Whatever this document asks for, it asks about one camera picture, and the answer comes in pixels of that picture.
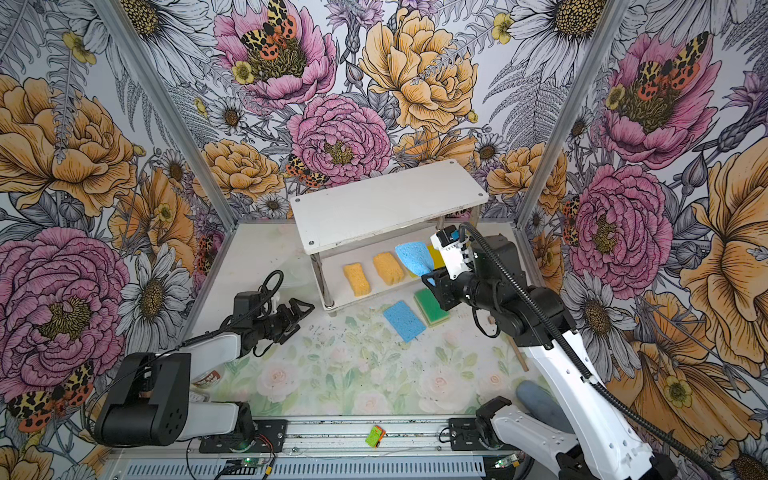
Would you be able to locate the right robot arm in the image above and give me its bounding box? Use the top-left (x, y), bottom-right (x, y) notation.
top-left (421, 223), bottom-right (677, 479)

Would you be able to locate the blue grey oval pad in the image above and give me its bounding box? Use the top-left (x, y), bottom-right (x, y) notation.
top-left (516, 380), bottom-right (574, 434)

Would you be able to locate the green sponge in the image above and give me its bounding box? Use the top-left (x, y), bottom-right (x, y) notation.
top-left (414, 289), bottom-right (450, 327)

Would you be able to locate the green orange small block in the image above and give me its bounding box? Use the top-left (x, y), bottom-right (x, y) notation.
top-left (365, 425), bottom-right (386, 448)

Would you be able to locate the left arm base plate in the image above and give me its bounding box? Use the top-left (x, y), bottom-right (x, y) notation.
top-left (199, 419), bottom-right (288, 454)

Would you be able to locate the white two-tier shelf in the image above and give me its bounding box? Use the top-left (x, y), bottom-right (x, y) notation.
top-left (291, 160), bottom-right (489, 312)

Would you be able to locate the small wooden mallet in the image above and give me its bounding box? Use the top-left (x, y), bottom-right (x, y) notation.
top-left (497, 329), bottom-right (530, 372)

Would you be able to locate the yellow sponge front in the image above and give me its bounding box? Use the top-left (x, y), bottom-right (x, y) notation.
top-left (427, 245), bottom-right (445, 270)

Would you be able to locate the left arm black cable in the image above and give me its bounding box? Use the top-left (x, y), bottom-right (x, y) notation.
top-left (83, 269), bottom-right (286, 448)

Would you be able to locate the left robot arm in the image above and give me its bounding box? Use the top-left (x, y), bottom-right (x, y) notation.
top-left (87, 291), bottom-right (315, 448)

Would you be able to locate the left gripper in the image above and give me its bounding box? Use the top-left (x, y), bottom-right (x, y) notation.
top-left (253, 298), bottom-right (315, 345)

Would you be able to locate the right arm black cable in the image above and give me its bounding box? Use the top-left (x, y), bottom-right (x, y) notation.
top-left (458, 221), bottom-right (724, 480)

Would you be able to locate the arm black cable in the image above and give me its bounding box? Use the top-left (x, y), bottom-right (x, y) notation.
top-left (83, 269), bottom-right (286, 448)
top-left (458, 221), bottom-right (724, 480)

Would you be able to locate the aluminium front rail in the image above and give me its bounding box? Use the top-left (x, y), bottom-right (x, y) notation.
top-left (107, 413), bottom-right (625, 480)

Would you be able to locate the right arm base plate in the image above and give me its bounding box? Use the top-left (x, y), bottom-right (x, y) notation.
top-left (448, 417), bottom-right (498, 451)

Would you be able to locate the blue sponge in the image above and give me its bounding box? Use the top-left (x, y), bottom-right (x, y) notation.
top-left (383, 301), bottom-right (426, 343)
top-left (395, 242), bottom-right (435, 278)

